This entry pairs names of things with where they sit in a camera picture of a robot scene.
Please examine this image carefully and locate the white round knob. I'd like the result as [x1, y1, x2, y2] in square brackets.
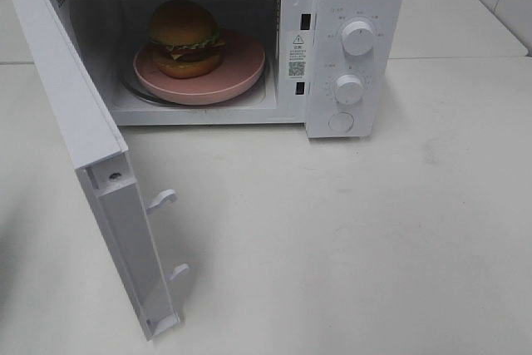
[340, 17, 377, 57]
[334, 75, 365, 106]

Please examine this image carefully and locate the pink round plate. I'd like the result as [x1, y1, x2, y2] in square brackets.
[133, 30, 266, 106]

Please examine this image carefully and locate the lower white round knob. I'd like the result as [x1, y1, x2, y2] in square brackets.
[334, 75, 365, 106]

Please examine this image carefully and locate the upper white round knob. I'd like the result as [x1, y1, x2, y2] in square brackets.
[340, 17, 377, 57]

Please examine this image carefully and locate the burger with lettuce and cheese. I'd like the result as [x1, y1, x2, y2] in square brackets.
[149, 0, 224, 79]

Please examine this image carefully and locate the round white door button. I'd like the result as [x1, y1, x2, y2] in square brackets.
[328, 112, 354, 134]

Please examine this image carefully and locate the white microwave oven body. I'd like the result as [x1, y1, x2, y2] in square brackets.
[58, 0, 401, 138]

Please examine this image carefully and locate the white microwave door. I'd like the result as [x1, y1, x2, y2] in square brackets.
[12, 0, 190, 340]

